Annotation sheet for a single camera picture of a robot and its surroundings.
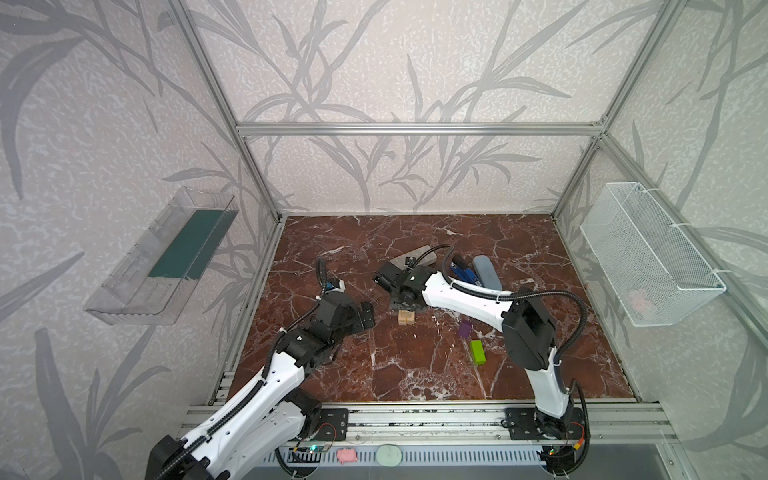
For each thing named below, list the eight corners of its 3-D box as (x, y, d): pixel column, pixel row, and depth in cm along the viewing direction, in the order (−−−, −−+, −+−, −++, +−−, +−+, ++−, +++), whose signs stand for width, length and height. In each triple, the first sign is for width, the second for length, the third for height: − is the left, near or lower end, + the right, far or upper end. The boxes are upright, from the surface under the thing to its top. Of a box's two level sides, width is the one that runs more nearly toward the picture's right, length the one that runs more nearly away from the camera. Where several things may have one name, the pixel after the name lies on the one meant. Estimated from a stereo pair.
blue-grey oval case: (483, 292, 101) (485, 287, 98) (471, 261, 109) (473, 255, 106) (500, 290, 101) (502, 285, 99) (487, 259, 110) (489, 253, 107)
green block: (475, 365, 85) (480, 358, 80) (469, 346, 89) (473, 337, 84) (483, 364, 85) (488, 356, 80) (477, 344, 89) (481, 336, 84)
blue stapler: (468, 292, 101) (470, 285, 97) (445, 267, 107) (446, 260, 104) (480, 284, 103) (483, 277, 99) (457, 260, 109) (459, 253, 106)
